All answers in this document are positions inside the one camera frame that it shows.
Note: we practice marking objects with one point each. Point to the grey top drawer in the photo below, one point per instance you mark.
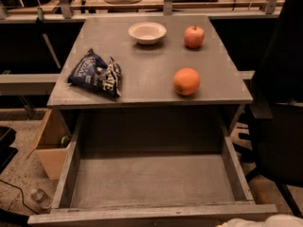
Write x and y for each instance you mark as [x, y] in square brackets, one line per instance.
[150, 169]

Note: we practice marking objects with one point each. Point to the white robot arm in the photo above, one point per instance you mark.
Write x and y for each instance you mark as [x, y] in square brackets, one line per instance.
[272, 221]

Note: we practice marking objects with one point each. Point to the grey wooden cabinet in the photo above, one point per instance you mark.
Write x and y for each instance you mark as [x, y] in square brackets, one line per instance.
[147, 71]

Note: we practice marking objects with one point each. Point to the orange fruit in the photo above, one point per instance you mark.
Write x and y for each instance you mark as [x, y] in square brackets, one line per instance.
[186, 81]

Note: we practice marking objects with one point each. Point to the blue chip bag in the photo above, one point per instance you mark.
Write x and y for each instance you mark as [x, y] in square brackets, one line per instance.
[93, 73]

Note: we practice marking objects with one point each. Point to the white paper bowl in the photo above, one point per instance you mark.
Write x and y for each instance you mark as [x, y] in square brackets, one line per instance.
[147, 33]

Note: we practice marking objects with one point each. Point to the red apple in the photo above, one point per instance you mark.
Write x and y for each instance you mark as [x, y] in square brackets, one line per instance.
[194, 36]

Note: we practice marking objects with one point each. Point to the cardboard box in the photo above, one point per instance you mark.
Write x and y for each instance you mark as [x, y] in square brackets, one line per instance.
[47, 144]

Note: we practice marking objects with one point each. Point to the black office chair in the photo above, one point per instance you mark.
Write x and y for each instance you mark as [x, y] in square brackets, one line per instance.
[275, 117]

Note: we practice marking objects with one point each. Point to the clear plastic bottle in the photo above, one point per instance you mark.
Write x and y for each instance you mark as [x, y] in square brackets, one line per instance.
[41, 198]

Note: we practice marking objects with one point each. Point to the black object at left edge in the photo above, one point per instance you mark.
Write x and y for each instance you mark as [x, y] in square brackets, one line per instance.
[7, 152]

